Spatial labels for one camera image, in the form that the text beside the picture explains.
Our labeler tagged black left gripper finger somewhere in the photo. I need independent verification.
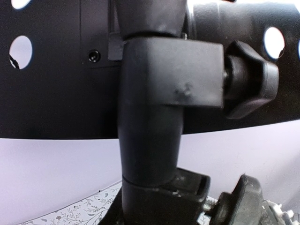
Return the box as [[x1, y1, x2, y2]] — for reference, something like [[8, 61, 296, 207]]
[[260, 200, 300, 225]]

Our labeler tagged black music stand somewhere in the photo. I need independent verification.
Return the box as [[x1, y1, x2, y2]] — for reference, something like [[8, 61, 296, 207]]
[[0, 0, 300, 225]]

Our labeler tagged floral tablecloth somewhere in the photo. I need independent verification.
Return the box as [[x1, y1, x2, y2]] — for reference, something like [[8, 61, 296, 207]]
[[23, 182, 121, 225]]

